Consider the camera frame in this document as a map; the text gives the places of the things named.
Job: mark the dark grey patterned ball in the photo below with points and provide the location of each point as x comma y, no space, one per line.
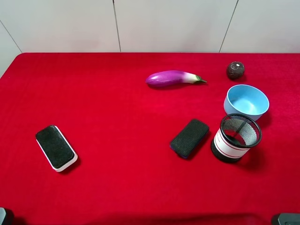
235,70

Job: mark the purple eggplant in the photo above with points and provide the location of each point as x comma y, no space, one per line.
172,77

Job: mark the black eraser with blue base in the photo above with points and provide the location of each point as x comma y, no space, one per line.
186,141

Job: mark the red tablecloth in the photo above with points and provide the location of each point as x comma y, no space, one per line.
121,129

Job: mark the black mesh pen holder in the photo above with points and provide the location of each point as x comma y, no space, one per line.
236,135

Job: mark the light blue bowl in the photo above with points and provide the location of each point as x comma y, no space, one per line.
246,100

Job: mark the black eraser with white base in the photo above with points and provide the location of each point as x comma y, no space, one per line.
57,150

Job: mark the black device bottom right corner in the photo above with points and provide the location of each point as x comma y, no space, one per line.
286,219

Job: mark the black device corner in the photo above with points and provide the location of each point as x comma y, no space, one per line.
286,219
6,216

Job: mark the black device bottom left corner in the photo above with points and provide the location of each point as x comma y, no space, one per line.
6,216

